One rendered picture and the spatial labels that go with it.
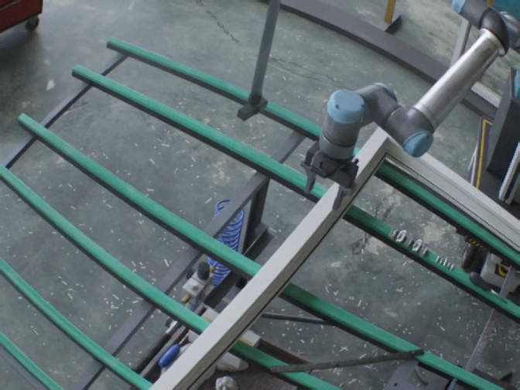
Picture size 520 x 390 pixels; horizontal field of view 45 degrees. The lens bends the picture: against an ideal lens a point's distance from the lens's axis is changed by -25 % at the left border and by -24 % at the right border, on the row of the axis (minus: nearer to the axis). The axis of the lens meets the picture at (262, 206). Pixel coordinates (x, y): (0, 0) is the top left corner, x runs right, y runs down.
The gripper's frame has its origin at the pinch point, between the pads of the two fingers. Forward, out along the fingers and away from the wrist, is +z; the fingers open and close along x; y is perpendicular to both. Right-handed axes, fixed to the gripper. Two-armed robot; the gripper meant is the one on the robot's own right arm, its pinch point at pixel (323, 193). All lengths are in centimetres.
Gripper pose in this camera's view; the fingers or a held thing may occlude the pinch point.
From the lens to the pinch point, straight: 206.4
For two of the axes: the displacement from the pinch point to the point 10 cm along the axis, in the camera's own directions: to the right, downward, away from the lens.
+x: -8.3, -4.9, 2.7
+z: -1.4, 6.4, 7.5
